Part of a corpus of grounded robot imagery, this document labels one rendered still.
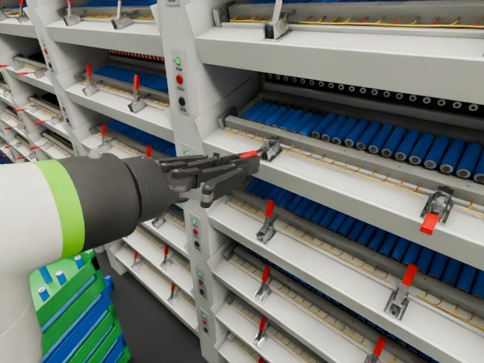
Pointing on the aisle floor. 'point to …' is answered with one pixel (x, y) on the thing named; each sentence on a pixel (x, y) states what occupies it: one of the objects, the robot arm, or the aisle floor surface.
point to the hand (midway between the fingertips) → (240, 165)
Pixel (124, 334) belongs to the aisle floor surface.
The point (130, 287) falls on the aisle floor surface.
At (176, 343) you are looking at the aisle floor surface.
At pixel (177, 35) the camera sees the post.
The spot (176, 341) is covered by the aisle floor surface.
